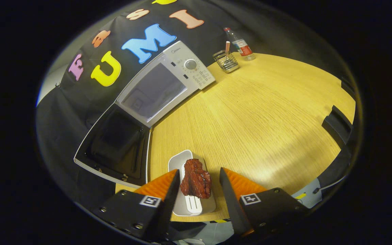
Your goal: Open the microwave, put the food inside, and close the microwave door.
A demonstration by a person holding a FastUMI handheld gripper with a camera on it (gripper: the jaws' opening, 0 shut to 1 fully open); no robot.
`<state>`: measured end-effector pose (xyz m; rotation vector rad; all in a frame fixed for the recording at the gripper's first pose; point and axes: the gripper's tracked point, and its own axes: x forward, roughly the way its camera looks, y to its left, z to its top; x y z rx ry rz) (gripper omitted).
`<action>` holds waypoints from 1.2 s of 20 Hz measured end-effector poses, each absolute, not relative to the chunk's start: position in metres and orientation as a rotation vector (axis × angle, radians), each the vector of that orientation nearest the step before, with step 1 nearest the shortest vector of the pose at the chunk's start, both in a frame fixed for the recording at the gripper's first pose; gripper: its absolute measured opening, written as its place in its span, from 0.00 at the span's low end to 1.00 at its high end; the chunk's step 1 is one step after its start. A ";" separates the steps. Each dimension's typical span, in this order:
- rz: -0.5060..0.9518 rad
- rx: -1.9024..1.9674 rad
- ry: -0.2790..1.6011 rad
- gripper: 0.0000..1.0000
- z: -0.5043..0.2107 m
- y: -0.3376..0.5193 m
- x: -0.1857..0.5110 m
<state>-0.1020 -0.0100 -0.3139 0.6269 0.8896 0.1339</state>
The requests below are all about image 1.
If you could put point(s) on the black chair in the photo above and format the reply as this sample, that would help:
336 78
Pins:
335 124

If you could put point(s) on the clear bottle red label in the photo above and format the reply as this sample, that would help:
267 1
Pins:
242 47

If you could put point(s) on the red meat piece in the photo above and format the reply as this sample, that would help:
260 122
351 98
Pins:
196 180

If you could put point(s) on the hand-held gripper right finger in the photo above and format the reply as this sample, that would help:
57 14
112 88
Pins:
230 200

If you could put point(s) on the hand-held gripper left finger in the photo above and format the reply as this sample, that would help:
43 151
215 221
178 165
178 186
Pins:
171 204

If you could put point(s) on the white toaster oven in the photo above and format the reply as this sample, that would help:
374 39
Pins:
155 92

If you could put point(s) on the red white striped stick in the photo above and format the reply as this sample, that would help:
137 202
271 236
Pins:
227 47

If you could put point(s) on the white rectangular tray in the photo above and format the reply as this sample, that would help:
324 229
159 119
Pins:
191 206

